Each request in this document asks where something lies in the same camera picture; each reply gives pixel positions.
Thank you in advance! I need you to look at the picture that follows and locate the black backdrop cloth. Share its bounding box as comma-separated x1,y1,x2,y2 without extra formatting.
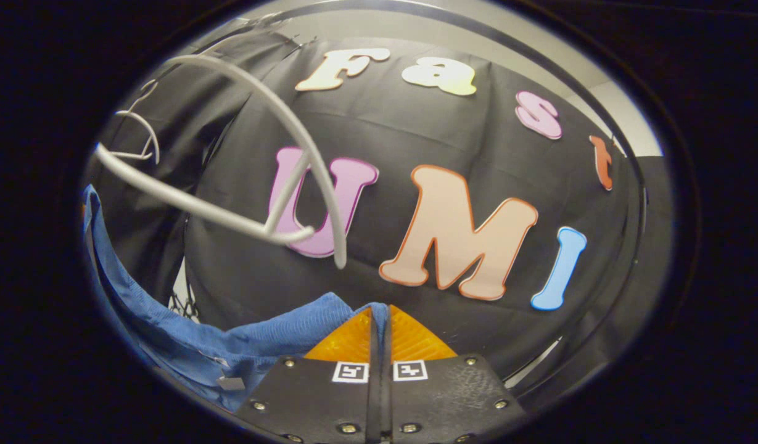
86,25,675,408

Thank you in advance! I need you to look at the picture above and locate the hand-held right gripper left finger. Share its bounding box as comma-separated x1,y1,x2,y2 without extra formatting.
233,306,382,444

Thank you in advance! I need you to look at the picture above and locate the blue corduroy jacket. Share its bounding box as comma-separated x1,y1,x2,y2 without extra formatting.
83,185,392,414

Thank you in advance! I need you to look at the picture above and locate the white clothes hanger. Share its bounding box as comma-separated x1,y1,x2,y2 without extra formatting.
110,79,162,165
95,54,348,270

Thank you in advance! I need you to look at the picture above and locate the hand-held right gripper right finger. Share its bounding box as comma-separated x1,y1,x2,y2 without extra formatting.
382,305,529,444

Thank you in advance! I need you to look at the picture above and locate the black clothes rack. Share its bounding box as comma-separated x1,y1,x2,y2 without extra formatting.
194,0,649,389

